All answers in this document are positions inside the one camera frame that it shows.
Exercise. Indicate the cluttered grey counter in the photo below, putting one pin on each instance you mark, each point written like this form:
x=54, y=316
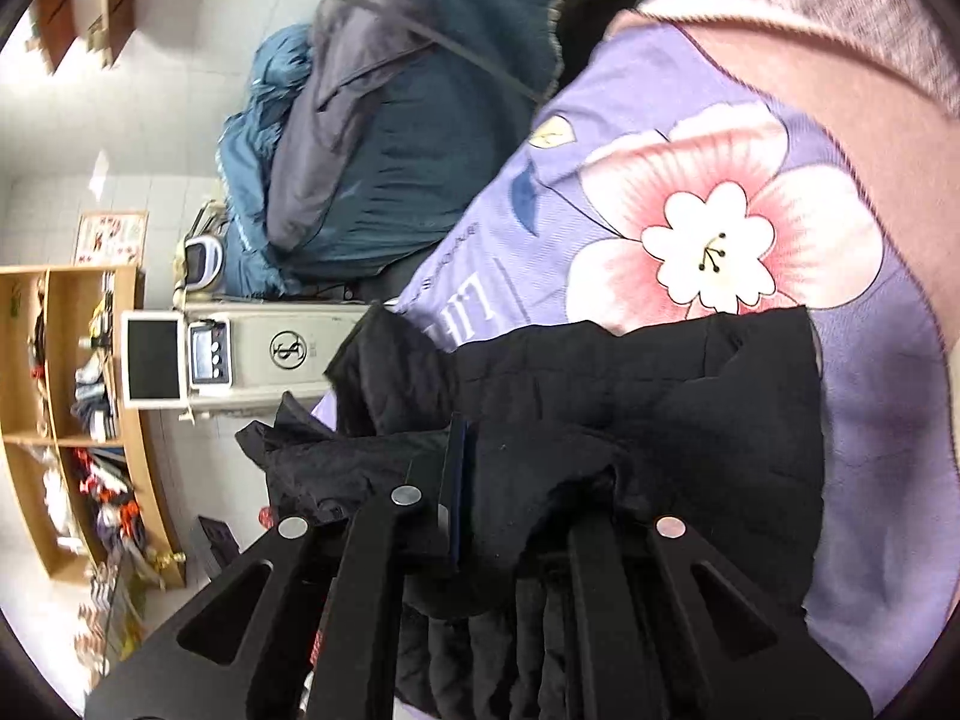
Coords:
x=120, y=607

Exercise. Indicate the wooden shelf unit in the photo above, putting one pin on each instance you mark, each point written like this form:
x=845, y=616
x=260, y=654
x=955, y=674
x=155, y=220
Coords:
x=45, y=360

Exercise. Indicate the purple floral blanket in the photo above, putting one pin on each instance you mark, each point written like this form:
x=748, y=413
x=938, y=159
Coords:
x=712, y=240

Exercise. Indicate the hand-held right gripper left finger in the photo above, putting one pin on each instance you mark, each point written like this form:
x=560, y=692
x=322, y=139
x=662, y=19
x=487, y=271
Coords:
x=454, y=495

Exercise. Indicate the teal quilt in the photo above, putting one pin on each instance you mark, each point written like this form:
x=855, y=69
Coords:
x=251, y=157

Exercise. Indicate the white machine with screen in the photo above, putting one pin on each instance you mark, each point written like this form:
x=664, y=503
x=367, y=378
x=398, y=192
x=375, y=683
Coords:
x=247, y=360

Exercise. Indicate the grey blanket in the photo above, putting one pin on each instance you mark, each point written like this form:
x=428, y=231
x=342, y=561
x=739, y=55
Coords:
x=330, y=135

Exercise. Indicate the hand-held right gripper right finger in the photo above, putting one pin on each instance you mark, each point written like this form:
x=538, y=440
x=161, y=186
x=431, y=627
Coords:
x=596, y=592

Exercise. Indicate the white rounded device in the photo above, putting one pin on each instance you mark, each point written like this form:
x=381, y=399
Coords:
x=204, y=259

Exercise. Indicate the wall poster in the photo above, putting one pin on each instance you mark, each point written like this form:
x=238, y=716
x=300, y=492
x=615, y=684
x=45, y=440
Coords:
x=112, y=238

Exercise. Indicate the black quilted jacket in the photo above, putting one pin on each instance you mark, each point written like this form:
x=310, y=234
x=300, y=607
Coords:
x=637, y=405

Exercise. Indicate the black box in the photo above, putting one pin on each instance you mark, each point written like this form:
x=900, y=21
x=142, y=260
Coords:
x=217, y=544

